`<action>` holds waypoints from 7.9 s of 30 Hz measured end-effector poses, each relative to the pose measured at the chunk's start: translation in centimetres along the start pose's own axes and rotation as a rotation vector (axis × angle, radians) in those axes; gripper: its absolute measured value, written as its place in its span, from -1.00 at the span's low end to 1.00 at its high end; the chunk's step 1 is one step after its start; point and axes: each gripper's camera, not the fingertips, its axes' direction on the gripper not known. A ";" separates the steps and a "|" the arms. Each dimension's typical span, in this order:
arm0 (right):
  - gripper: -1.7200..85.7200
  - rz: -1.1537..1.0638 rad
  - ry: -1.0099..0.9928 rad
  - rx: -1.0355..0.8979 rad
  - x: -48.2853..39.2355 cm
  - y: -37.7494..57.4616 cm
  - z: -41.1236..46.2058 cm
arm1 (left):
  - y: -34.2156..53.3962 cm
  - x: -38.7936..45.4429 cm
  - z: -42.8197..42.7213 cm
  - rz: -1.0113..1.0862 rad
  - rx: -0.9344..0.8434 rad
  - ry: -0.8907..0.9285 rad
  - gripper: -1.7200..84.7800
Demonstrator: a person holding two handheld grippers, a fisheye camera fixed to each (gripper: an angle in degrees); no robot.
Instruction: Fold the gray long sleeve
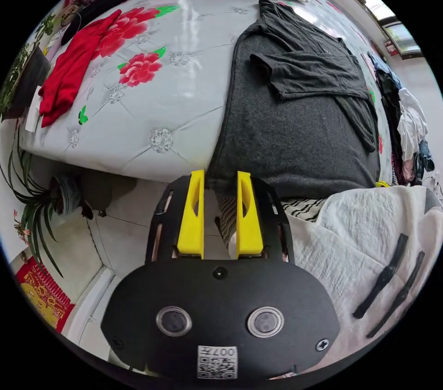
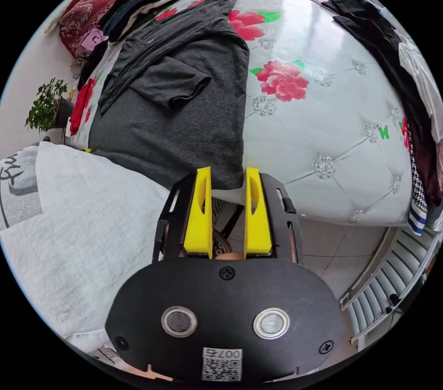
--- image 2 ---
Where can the pile of dark clothes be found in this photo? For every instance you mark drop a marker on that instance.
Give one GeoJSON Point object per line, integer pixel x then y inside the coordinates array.
{"type": "Point", "coordinates": [391, 57]}

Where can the person's right hand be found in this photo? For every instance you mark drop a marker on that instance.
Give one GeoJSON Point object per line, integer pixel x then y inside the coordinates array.
{"type": "Point", "coordinates": [228, 256]}

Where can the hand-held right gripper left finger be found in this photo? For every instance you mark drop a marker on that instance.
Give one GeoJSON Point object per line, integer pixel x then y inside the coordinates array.
{"type": "Point", "coordinates": [198, 220]}

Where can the red garment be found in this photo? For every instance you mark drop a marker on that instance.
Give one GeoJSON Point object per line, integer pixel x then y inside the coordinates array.
{"type": "Point", "coordinates": [80, 106]}

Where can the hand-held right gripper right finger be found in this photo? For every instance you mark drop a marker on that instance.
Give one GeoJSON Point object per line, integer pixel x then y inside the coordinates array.
{"type": "Point", "coordinates": [258, 224]}

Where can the green potted plant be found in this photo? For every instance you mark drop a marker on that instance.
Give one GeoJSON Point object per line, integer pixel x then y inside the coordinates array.
{"type": "Point", "coordinates": [46, 108]}

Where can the red patterned pillow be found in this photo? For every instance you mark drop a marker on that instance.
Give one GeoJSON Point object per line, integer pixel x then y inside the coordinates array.
{"type": "Point", "coordinates": [86, 12]}

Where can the bed with floral sheet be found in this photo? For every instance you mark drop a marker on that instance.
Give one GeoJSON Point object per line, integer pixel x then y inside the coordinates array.
{"type": "Point", "coordinates": [325, 120]}

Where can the white radiator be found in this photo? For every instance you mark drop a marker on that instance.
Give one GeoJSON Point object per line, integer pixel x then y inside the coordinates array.
{"type": "Point", "coordinates": [387, 279]}

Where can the gray long sleeve shirt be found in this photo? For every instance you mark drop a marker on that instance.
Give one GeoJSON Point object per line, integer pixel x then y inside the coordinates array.
{"type": "Point", "coordinates": [166, 109]}

